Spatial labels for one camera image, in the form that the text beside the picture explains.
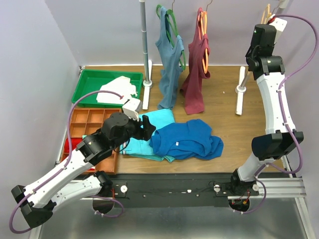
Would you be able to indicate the maroon hanging tank top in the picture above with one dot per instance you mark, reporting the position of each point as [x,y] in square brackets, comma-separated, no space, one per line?
[191,88]

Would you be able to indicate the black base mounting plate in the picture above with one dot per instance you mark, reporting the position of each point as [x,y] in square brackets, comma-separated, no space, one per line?
[178,190]

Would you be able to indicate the white garment in tray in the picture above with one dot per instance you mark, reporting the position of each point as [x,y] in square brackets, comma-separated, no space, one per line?
[120,85]

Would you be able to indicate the white rack foot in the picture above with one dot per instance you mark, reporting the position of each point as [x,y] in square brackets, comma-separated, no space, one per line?
[240,91]
[147,87]

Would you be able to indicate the metal rack pole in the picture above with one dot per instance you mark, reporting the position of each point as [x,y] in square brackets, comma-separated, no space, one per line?
[280,5]
[144,31]

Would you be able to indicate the left metal rack pole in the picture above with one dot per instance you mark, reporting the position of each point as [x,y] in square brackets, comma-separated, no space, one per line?
[144,31]

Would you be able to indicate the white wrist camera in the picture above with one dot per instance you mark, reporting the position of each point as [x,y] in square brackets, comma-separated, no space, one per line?
[279,24]
[132,107]

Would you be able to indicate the left white rack foot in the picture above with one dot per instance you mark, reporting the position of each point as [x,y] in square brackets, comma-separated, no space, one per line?
[147,87]

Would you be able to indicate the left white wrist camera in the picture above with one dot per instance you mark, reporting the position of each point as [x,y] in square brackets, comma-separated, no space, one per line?
[132,107]

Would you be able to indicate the right white rack foot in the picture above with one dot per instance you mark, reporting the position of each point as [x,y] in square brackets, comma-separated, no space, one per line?
[240,91]

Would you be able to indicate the turquoise folded shorts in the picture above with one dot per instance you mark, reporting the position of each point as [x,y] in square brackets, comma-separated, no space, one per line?
[141,148]

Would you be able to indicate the aluminium frame rail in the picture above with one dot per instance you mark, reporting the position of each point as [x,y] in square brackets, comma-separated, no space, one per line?
[277,212]

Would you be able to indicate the green plastic tray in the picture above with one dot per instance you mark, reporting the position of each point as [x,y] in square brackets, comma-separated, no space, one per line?
[92,80]

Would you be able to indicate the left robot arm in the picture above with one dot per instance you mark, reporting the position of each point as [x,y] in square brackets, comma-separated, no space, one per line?
[39,200]

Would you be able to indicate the yellow wooden hanger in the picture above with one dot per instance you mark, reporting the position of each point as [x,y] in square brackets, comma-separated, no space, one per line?
[266,14]

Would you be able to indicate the orange hanger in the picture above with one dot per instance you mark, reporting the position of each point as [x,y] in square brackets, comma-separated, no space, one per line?
[202,27]

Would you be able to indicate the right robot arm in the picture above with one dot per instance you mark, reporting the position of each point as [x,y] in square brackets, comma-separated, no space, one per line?
[281,136]

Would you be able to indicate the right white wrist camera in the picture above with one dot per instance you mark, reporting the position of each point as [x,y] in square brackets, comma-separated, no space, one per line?
[279,24]

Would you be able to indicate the blue tank top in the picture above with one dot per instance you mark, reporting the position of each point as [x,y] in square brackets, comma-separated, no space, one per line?
[186,140]

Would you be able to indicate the green hanger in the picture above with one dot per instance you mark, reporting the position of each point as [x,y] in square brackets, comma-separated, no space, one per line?
[175,32]

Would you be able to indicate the right metal rack pole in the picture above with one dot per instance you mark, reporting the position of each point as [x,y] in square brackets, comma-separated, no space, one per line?
[280,5]

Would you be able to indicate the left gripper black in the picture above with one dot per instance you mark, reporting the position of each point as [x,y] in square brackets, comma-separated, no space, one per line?
[146,128]

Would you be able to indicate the grey-blue hanging tank top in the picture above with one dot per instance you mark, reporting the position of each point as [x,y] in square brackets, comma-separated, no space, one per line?
[168,86]

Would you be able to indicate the orange compartment organizer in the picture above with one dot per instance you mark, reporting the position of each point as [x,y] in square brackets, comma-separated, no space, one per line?
[85,121]

